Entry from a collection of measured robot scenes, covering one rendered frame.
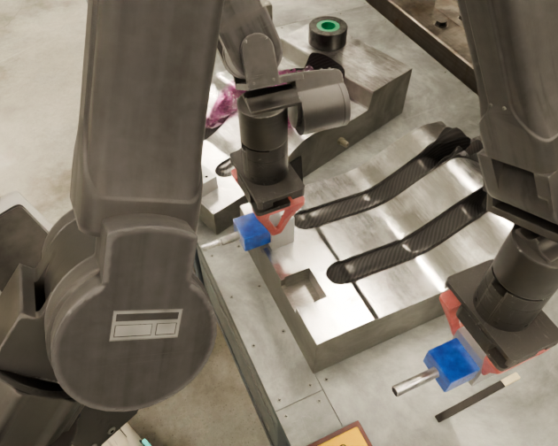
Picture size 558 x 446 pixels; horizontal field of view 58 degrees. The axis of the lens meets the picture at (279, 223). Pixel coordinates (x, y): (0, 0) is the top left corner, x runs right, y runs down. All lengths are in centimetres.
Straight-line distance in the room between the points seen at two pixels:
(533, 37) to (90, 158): 27
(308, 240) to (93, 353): 53
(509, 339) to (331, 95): 31
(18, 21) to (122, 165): 323
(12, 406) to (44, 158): 214
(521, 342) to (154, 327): 37
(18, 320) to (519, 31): 32
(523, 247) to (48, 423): 36
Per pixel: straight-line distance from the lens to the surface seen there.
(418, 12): 155
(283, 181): 63
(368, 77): 103
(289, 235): 72
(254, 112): 56
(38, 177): 231
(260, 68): 55
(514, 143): 40
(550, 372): 83
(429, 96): 120
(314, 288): 73
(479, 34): 37
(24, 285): 29
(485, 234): 77
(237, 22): 56
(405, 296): 72
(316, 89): 59
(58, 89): 278
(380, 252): 76
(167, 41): 23
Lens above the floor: 148
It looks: 50 degrees down
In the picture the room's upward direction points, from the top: straight up
